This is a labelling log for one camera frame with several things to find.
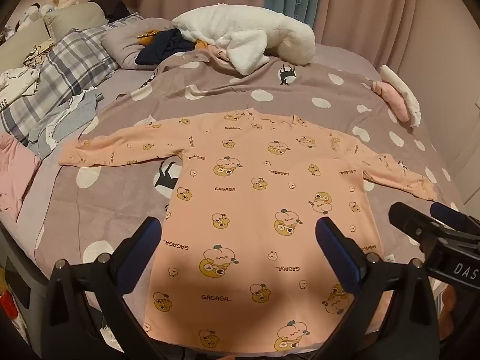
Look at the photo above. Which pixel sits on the lavender bed sheet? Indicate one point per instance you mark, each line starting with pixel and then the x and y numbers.
pixel 116 82

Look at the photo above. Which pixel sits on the grey lace-trimmed garments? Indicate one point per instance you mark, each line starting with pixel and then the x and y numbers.
pixel 78 112

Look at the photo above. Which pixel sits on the white clothes pile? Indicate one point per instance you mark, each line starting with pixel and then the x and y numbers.
pixel 15 80

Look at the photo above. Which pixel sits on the mauve pillow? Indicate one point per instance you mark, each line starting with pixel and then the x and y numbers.
pixel 123 41

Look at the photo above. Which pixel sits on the pink folded cloth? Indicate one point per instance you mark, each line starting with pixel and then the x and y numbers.
pixel 393 101

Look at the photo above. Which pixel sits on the dark brown pillow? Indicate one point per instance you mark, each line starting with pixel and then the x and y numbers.
pixel 110 7

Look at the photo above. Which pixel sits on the beige patterned cloth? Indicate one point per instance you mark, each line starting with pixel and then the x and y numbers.
pixel 37 52

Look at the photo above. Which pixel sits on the red item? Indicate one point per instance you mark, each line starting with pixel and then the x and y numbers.
pixel 7 303

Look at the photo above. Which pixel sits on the small orange plush item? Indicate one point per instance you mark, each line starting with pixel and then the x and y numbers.
pixel 202 44

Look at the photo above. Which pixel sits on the mauve polka dot blanket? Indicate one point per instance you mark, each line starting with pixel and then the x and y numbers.
pixel 300 86

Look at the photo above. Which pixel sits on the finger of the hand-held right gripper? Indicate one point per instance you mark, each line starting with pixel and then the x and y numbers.
pixel 448 213
pixel 408 220

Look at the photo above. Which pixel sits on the white plush toy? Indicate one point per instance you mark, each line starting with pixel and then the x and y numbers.
pixel 30 12
pixel 63 0

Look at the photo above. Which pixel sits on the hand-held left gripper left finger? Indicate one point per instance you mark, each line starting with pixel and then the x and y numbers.
pixel 139 248

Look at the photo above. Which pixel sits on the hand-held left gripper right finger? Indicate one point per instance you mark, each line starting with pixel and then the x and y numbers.
pixel 337 255

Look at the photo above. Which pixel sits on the grey bed frame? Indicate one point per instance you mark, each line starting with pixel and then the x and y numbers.
pixel 22 270

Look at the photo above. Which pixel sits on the white folded cloth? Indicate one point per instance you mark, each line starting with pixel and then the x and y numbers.
pixel 407 93

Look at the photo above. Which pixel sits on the grey plaid pillow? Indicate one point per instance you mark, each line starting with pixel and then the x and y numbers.
pixel 71 63

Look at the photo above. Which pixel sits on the pink garment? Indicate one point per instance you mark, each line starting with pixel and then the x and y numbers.
pixel 15 172

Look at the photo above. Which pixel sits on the white fleece garment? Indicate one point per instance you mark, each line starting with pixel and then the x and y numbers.
pixel 243 26

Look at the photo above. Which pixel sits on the peach cartoon print shirt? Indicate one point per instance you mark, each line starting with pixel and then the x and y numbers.
pixel 243 202

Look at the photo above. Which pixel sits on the navy garment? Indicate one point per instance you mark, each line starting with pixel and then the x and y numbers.
pixel 165 47

